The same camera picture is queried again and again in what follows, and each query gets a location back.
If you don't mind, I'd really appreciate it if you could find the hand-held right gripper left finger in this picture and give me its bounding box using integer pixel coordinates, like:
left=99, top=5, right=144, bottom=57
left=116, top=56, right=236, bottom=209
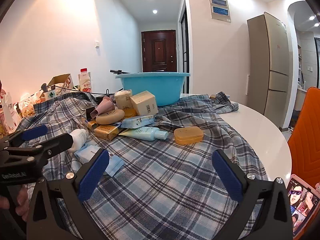
left=26, top=148, right=110, bottom=240

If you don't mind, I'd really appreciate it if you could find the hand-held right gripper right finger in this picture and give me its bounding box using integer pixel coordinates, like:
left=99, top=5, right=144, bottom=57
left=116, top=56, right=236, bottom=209
left=212, top=149, right=293, bottom=240

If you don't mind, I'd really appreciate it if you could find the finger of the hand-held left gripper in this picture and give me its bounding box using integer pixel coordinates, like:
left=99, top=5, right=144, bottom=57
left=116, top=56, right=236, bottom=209
left=0, top=125, right=48, bottom=153
left=5, top=133, right=74, bottom=173

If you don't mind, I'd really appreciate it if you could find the light blue paper packet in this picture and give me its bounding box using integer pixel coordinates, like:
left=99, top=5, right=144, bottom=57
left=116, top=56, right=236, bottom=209
left=104, top=154, right=124, bottom=177
left=74, top=144, right=100, bottom=164

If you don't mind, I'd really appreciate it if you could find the white plastic bottle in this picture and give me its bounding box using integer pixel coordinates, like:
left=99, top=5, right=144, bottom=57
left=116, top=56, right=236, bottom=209
left=67, top=129, right=88, bottom=153

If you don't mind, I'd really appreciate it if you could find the gold and blue carton box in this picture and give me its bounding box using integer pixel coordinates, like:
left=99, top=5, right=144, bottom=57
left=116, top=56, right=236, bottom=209
left=93, top=122, right=123, bottom=141

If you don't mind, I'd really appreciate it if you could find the light blue wet wipes pack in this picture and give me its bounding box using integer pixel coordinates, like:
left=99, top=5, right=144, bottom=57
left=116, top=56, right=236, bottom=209
left=121, top=115, right=155, bottom=129

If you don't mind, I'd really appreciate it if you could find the blue plastic basin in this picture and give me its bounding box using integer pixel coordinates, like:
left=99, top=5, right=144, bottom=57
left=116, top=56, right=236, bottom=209
left=115, top=72, right=191, bottom=107

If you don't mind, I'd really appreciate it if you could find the person's left hand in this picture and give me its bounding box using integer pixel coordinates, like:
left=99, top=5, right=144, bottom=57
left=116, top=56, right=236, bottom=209
left=0, top=186, right=30, bottom=222

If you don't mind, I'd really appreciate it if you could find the black box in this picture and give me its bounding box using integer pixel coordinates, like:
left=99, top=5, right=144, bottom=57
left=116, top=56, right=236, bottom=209
left=79, top=105, right=97, bottom=120

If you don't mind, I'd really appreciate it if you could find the open cardboard box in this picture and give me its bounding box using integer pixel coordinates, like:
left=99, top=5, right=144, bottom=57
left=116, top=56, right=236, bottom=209
left=47, top=74, right=74, bottom=96

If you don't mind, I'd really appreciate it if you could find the pink collapsible cup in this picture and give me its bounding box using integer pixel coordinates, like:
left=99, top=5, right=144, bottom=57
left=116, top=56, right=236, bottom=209
left=90, top=96, right=118, bottom=119

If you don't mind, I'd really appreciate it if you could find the light blue sunscreen tube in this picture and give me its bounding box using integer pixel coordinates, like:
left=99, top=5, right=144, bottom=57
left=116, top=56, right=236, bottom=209
left=118, top=127, right=169, bottom=141

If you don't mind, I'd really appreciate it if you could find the blue plaid cloth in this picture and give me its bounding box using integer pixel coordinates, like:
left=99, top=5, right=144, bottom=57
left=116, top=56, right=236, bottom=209
left=19, top=91, right=269, bottom=240

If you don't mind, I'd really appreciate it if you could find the red capped milk bottle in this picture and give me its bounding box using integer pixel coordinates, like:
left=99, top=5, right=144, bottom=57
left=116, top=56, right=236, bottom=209
left=78, top=68, right=92, bottom=93

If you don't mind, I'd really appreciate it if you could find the beige wrapped tissue pack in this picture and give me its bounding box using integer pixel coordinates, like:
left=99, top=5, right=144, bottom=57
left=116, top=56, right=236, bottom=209
left=114, top=89, right=133, bottom=110

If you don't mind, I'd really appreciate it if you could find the pink smartphone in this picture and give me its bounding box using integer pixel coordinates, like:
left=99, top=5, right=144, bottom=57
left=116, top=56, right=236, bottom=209
left=286, top=174, right=320, bottom=240

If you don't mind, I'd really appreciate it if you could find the beige carton box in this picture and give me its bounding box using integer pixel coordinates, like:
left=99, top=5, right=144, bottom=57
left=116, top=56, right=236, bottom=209
left=130, top=91, right=159, bottom=116

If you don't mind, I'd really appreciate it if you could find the orange chair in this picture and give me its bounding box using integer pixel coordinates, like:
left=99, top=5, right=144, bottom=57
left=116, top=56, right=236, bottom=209
left=287, top=87, right=320, bottom=188

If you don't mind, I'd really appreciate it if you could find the beige refrigerator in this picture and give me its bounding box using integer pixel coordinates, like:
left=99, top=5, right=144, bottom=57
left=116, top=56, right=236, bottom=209
left=247, top=12, right=293, bottom=130

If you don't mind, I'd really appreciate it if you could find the dark brown entrance door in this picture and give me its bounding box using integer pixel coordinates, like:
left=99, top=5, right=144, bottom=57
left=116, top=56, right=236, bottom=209
left=141, top=29, right=177, bottom=73

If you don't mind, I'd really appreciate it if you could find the black framed glass door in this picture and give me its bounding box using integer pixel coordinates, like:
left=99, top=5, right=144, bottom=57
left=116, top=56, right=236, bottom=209
left=179, top=1, right=190, bottom=94

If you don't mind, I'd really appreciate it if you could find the black cable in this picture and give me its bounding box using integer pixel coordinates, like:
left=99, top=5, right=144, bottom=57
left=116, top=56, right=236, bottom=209
left=54, top=85, right=124, bottom=98

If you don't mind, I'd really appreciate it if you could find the grey wall panel box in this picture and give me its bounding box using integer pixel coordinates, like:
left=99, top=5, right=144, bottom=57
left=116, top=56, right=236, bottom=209
left=208, top=0, right=232, bottom=23

